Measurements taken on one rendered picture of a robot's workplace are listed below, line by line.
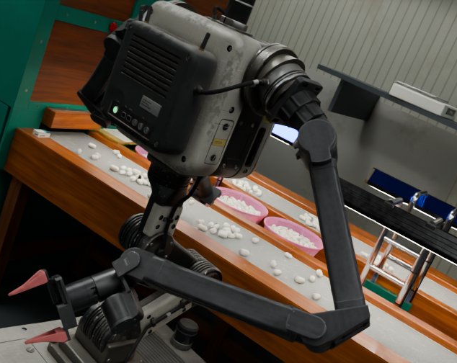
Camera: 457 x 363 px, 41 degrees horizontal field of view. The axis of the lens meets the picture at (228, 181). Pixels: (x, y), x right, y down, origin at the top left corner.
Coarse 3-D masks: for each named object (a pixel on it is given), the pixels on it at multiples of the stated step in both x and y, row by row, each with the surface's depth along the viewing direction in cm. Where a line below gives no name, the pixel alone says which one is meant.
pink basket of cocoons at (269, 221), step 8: (272, 224) 260; (288, 224) 263; (296, 224) 263; (272, 232) 242; (296, 232) 263; (312, 232) 261; (288, 240) 239; (312, 240) 259; (320, 240) 255; (312, 248) 241; (320, 248) 244
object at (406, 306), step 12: (420, 192) 241; (456, 216) 232; (444, 228) 233; (396, 240) 242; (384, 252) 245; (432, 252) 235; (384, 264) 245; (372, 276) 248; (420, 276) 238; (372, 288) 247; (384, 288) 246; (408, 300) 241; (408, 312) 242
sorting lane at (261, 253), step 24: (72, 144) 256; (96, 144) 270; (144, 192) 235; (192, 216) 231; (216, 216) 241; (216, 240) 217; (240, 240) 227; (264, 240) 236; (264, 264) 213; (288, 264) 222; (312, 288) 210; (384, 312) 215; (384, 336) 195; (408, 336) 203; (408, 360) 185; (432, 360) 192; (456, 360) 200
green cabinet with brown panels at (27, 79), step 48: (0, 0) 236; (48, 0) 225; (96, 0) 246; (144, 0) 268; (192, 0) 298; (0, 48) 237; (48, 48) 238; (96, 48) 259; (0, 96) 239; (48, 96) 249
